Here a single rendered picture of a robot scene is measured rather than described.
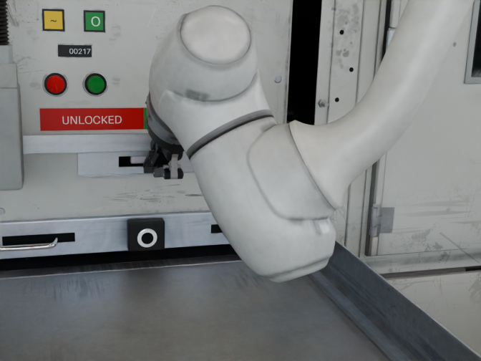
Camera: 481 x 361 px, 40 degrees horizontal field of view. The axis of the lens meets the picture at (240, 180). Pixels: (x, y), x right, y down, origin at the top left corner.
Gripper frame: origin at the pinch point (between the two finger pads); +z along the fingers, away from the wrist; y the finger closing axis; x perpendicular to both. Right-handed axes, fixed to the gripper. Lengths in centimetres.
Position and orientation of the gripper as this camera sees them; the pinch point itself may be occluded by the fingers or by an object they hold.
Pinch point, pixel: (155, 162)
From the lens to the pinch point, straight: 102.9
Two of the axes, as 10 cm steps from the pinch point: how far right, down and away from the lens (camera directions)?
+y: 1.1, 9.6, -2.5
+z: -2.6, 2.7, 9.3
